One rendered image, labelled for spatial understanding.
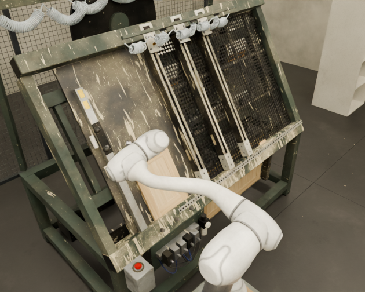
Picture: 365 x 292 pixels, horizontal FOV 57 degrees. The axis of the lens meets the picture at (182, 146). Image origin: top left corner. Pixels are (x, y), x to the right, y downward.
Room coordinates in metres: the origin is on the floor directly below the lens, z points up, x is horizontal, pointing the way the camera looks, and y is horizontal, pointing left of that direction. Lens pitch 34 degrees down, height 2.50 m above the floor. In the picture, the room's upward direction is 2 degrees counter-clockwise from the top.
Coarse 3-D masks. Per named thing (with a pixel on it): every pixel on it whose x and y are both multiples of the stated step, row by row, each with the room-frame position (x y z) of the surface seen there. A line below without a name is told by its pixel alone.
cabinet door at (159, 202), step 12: (156, 156) 1.84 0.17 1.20; (168, 156) 1.88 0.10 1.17; (156, 168) 1.79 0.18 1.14; (168, 168) 1.83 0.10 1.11; (144, 192) 1.64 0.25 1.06; (156, 192) 1.68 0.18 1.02; (168, 192) 1.72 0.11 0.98; (180, 192) 1.77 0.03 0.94; (156, 204) 1.63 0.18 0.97; (168, 204) 1.67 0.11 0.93; (156, 216) 1.58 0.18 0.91
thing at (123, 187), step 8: (80, 88) 1.83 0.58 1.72; (80, 104) 1.79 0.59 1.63; (88, 112) 1.76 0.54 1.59; (88, 120) 1.74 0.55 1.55; (96, 120) 1.76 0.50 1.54; (96, 136) 1.70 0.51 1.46; (104, 152) 1.66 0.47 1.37; (112, 152) 1.68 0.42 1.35; (120, 184) 1.58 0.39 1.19; (128, 192) 1.58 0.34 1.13; (128, 200) 1.54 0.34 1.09; (128, 208) 1.54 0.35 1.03; (136, 208) 1.54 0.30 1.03; (136, 216) 1.51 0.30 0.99; (136, 224) 1.49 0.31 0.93; (144, 224) 1.50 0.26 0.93
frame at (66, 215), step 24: (288, 144) 2.77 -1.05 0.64; (48, 168) 2.33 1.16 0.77; (264, 168) 2.77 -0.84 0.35; (288, 168) 2.74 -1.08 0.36; (48, 192) 1.99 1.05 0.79; (288, 192) 2.75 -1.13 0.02; (48, 216) 2.24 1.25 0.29; (72, 216) 1.73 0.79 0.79; (48, 240) 2.19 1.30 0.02; (72, 240) 1.70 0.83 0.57; (72, 264) 1.79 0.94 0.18; (192, 264) 1.75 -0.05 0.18; (96, 288) 1.57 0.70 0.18; (120, 288) 1.26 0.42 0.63; (168, 288) 1.54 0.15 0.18
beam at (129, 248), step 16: (288, 128) 2.64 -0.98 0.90; (240, 160) 2.17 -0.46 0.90; (256, 160) 2.24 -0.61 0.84; (240, 176) 2.07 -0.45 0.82; (176, 208) 1.66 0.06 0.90; (160, 224) 1.54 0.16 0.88; (176, 224) 1.58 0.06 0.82; (128, 240) 1.40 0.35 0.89; (144, 240) 1.42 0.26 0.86; (112, 256) 1.29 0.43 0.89; (128, 256) 1.32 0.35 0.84
